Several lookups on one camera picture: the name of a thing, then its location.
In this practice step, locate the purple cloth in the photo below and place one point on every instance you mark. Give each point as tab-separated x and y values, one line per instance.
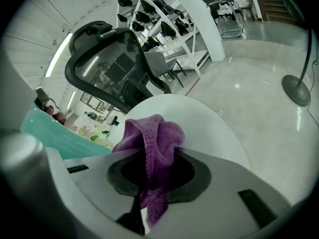
162	138

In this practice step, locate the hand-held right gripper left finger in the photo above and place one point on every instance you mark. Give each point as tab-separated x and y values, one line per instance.
94	178

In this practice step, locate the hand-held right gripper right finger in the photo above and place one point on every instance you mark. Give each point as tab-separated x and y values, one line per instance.
219	183

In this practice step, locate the white metal shelf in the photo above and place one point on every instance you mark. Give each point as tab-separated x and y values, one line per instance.
189	51

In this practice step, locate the black floor lamp stand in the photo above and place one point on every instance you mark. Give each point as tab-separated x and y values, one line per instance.
295	89

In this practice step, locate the long ceiling light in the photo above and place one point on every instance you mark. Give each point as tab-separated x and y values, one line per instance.
58	55

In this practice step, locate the group of black chair parts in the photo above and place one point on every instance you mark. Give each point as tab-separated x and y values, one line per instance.
140	16

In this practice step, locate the dark staircase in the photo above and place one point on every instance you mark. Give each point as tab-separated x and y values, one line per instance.
276	4

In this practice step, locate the black mesh office chair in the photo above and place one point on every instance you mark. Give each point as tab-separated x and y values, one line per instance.
99	66

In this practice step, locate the white round table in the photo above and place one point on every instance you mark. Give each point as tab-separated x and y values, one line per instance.
207	126

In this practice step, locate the grey chair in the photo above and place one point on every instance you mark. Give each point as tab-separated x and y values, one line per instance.
157	62

